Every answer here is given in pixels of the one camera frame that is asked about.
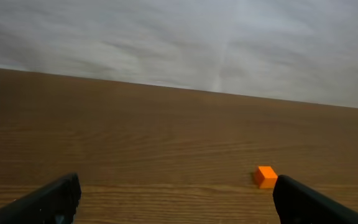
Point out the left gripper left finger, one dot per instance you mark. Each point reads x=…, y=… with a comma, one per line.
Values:
x=48, y=202

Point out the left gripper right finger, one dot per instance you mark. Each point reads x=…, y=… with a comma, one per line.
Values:
x=303, y=205

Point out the orange cube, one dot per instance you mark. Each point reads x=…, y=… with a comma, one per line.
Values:
x=266, y=178

